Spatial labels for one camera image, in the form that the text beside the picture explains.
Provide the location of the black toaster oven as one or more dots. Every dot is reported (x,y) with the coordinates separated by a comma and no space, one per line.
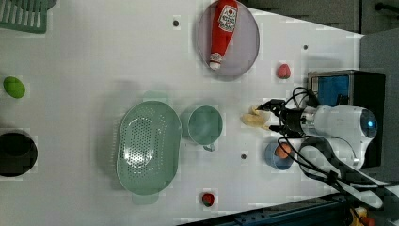
(356,88)

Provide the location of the green mug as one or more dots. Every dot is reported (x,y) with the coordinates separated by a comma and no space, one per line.
(205,126)

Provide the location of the green plush lime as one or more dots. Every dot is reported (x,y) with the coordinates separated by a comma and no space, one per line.
(14,87)

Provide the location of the green dish rack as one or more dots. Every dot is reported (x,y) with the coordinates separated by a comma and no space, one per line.
(24,15)

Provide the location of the blue bowl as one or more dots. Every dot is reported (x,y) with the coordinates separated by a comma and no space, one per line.
(274,161)

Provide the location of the black round container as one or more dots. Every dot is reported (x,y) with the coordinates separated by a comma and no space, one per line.
(18,154)

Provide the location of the green perforated colander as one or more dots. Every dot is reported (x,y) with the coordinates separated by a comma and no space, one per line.
(149,146)

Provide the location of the dark red plush strawberry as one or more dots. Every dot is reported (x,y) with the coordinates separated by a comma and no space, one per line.
(208,199)

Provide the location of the plush red ketchup bottle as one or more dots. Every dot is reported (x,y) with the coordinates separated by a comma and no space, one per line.
(223,26)

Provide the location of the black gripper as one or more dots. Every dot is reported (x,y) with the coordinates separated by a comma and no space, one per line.
(290,119)

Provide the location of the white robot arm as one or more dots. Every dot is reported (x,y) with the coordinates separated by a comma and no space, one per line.
(353,125)

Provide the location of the orange plush ball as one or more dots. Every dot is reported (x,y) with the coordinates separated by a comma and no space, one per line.
(283,150)

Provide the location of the plush peeled banana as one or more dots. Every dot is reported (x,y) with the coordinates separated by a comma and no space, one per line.
(256,118)

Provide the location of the pink plush strawberry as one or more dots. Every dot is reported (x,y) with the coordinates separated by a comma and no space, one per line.
(284,71)

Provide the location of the grey round plate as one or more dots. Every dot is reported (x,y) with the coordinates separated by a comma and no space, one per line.
(243,49)

